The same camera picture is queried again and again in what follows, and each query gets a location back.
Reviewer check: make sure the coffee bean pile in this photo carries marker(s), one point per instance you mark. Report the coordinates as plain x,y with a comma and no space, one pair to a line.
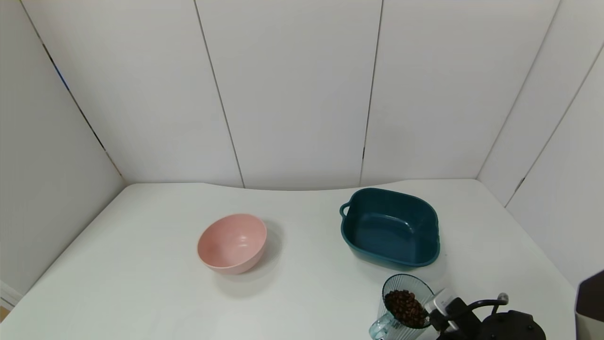
405,308

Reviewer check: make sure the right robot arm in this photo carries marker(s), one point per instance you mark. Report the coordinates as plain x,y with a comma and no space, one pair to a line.
514,326

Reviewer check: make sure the pink plastic bowl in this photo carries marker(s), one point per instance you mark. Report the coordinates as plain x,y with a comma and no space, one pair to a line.
231,243

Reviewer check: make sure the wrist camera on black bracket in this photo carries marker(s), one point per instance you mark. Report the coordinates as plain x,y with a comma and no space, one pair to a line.
441,301

